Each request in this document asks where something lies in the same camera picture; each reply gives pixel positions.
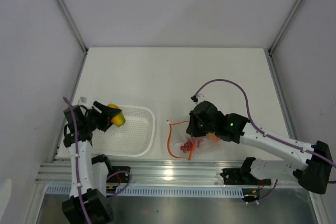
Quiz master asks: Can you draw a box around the orange peach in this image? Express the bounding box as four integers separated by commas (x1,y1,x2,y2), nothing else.
206,133,220,142

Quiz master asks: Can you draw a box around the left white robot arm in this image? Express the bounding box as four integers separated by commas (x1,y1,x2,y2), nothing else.
62,101,125,223

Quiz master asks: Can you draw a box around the white slotted cable duct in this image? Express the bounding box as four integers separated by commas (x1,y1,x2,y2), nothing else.
46,184,244,199

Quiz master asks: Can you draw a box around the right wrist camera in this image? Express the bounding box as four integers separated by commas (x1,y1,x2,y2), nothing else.
191,94,205,103

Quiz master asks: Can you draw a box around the white perforated plastic basket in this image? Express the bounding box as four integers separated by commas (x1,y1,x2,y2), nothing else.
92,105,155,157

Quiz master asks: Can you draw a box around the aluminium mounting rail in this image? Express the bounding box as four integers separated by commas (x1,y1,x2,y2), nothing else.
35,159,242,187

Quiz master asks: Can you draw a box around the yellow fruit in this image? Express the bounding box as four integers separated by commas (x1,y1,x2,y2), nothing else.
108,103,125,127

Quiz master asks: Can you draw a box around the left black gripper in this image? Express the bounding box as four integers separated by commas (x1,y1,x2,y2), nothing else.
83,101,121,132

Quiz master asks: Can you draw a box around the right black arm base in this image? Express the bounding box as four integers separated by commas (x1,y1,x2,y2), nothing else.
220,168,271,186

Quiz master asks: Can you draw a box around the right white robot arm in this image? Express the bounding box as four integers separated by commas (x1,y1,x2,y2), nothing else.
186,101,334,195

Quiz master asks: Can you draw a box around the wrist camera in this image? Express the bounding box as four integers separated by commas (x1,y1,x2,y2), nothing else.
78,97,87,103
191,94,205,103

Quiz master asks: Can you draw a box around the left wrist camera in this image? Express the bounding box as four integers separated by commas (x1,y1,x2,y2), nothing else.
78,97,87,103

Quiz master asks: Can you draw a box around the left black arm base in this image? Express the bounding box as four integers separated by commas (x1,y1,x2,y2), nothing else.
107,166,131,184

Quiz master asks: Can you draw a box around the red grape bunch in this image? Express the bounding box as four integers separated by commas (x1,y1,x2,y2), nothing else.
180,137,204,153

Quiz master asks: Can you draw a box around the clear zip top bag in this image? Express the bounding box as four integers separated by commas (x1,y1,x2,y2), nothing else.
166,116,225,161

